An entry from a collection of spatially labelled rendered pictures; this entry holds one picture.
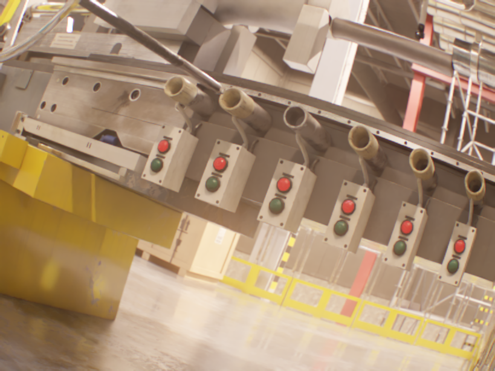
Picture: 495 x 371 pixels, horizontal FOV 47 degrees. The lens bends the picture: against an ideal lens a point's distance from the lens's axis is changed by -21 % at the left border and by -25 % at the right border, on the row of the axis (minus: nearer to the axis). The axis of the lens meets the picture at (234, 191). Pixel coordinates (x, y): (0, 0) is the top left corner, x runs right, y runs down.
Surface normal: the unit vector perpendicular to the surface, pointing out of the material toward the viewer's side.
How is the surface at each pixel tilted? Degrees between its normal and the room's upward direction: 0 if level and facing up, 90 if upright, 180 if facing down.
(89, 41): 90
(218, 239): 90
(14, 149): 90
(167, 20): 90
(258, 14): 144
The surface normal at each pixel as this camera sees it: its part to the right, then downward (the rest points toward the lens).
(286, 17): -0.53, 0.62
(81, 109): -0.42, -0.22
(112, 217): 0.84, 0.29
